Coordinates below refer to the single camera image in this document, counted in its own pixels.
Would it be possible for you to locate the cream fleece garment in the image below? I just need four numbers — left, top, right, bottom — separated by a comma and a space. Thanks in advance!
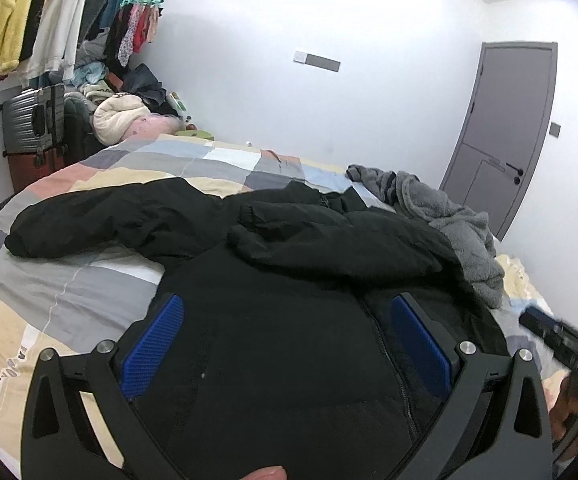
91, 95, 152, 146

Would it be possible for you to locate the silver suitcase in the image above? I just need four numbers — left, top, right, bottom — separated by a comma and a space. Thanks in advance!
0, 85, 66, 157

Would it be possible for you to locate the grey wall panel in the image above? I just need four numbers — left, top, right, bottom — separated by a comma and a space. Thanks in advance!
306, 53, 342, 72

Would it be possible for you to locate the light blue cloth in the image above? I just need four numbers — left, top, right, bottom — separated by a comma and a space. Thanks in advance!
71, 62, 108, 89

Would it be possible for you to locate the pink cloth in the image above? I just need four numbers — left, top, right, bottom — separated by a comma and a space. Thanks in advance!
124, 114, 190, 141

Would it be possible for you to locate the hanging small laundry bunch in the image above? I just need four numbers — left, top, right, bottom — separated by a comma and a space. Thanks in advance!
103, 2, 162, 69

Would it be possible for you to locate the patchwork bed quilt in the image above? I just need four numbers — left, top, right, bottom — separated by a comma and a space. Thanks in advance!
0, 132, 570, 480

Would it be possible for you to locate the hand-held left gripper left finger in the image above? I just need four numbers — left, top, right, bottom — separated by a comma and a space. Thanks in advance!
20, 291, 190, 480

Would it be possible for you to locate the black hanging garment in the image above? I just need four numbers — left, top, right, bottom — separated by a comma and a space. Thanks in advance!
19, 0, 56, 61

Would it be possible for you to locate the grey fleece robe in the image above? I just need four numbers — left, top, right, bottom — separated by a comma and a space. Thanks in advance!
346, 162, 506, 309

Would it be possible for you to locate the red suitcase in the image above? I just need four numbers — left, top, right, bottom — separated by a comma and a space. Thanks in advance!
6, 147, 70, 194

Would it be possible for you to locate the grey door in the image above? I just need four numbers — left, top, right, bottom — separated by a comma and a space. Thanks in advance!
439, 41, 558, 241

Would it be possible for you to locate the person's right hand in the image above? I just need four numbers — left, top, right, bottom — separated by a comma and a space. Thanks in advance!
550, 375, 578, 463

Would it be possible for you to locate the black jacket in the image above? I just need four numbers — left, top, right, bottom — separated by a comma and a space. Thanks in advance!
5, 177, 510, 480

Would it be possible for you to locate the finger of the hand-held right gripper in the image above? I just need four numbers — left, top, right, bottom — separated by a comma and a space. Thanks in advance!
519, 305, 578, 376

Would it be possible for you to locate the person's left hand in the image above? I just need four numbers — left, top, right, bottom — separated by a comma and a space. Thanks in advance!
239, 466, 288, 480

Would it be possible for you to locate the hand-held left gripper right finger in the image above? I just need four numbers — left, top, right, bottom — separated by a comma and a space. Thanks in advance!
381, 291, 554, 480

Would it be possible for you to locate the black clothes pile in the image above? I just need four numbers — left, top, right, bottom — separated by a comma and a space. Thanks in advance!
118, 63, 180, 116

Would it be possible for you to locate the white green garment steamer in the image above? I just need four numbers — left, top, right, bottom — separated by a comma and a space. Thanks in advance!
167, 91, 190, 116

